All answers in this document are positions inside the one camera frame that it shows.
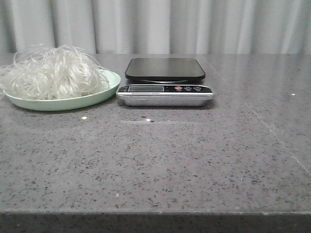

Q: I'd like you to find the white vermicelli noodle bundle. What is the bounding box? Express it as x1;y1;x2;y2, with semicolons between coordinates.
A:
0;45;110;100

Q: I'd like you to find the digital kitchen scale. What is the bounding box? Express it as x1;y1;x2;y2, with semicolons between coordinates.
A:
116;58;215;107

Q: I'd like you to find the white pleated curtain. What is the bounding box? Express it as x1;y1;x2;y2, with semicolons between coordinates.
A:
0;0;311;54

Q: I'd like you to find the light green plastic plate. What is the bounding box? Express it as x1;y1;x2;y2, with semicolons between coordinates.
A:
6;71;121;112

